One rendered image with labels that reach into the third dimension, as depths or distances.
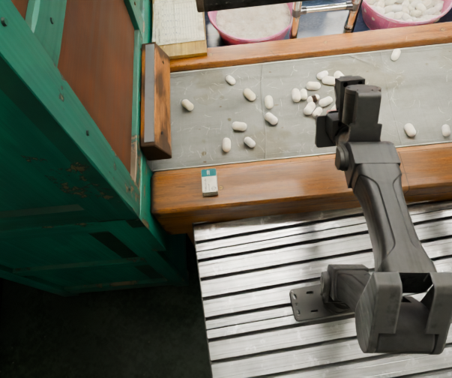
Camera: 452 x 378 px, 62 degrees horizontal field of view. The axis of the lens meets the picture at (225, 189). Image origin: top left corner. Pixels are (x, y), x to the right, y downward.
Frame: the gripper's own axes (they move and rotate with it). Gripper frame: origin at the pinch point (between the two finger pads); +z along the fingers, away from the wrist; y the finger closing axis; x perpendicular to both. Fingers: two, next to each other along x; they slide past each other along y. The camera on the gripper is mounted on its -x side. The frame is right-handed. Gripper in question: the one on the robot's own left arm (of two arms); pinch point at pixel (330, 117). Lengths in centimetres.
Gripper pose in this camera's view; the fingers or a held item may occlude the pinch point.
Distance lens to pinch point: 87.1
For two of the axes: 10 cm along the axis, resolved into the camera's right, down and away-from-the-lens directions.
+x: 1.0, 8.9, 4.4
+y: -10.0, 0.9, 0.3
